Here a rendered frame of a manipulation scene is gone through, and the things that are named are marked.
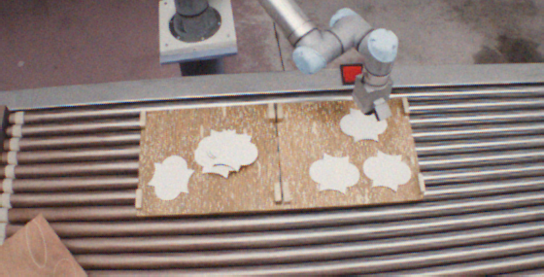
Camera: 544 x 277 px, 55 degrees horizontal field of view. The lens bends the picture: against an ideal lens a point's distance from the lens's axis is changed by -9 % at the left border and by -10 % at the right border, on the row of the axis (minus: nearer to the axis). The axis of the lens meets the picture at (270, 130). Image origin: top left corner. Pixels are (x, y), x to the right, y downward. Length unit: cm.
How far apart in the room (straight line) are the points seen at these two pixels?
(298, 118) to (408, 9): 180
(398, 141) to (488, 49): 172
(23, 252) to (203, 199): 53
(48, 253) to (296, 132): 80
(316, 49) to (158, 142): 59
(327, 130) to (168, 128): 48
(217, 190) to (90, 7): 210
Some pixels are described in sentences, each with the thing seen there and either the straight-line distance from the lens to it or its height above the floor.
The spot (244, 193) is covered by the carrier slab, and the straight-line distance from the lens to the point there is 161.
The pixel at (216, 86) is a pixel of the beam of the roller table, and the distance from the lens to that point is 182.
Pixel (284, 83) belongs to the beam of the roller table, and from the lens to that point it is 182.
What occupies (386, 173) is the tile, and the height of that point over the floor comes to 94.
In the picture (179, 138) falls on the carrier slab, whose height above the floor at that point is 94.
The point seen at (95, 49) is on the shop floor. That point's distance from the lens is 326.
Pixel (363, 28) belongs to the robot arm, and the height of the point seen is 132.
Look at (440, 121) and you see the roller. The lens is 182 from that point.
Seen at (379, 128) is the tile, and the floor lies 94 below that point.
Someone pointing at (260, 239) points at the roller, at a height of 92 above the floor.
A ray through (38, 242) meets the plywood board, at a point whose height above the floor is 104.
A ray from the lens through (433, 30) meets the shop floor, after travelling 333.
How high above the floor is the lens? 239
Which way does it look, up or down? 59 degrees down
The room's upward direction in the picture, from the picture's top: straight up
